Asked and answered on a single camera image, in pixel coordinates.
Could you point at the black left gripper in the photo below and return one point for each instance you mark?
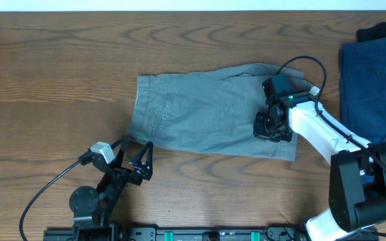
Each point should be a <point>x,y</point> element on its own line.
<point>127,178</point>

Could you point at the dark blue folded garment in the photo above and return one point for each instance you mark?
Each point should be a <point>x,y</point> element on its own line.
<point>363,89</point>

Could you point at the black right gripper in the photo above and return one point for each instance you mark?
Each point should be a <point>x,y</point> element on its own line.
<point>260,132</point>

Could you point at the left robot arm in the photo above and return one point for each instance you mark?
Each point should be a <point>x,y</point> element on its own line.
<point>93,206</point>

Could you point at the black folded garment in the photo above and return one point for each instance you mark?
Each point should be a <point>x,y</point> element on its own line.
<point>376,32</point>

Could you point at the grey shorts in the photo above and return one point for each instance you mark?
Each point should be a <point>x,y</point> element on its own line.
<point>209,112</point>

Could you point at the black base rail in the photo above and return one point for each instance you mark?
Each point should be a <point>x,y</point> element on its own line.
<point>186,234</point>

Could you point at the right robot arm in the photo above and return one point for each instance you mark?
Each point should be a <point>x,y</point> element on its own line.
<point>357,190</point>

